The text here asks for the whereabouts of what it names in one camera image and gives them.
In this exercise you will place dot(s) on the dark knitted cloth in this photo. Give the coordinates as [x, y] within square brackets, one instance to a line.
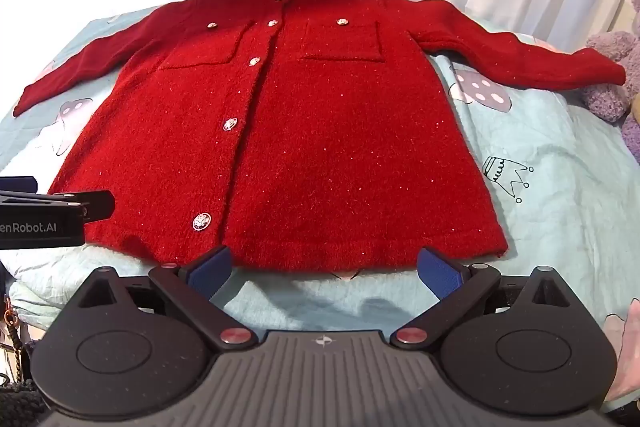
[20, 394]

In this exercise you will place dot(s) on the red knitted coat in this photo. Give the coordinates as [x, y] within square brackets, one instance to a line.
[325, 132]

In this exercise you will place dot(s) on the purple plush toy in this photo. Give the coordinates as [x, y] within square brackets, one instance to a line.
[607, 52]

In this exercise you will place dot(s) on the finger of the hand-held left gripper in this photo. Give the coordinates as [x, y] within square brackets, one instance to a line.
[95, 203]
[17, 183]

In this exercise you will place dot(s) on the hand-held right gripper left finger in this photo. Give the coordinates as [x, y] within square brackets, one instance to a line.
[210, 268]

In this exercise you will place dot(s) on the light blue printed bed sheet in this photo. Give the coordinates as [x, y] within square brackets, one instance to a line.
[550, 187]

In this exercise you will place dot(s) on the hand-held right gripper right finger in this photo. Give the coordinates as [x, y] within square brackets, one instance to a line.
[440, 273]

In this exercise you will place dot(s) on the pale pink cloth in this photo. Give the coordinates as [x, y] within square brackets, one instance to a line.
[622, 357]

